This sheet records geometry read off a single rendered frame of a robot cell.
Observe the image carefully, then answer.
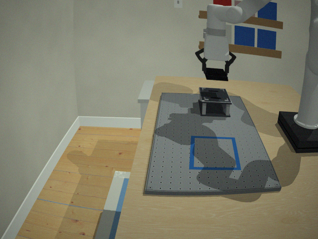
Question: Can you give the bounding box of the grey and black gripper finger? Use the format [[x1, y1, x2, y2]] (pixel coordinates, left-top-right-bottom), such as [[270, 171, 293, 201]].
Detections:
[[195, 48, 207, 74], [225, 51, 236, 75]]

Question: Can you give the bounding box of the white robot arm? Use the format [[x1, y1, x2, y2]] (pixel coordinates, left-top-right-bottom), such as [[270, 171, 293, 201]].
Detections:
[[203, 0, 318, 129]]

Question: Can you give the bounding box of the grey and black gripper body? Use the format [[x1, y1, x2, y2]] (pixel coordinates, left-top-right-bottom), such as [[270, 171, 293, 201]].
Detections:
[[204, 34, 229, 61]]

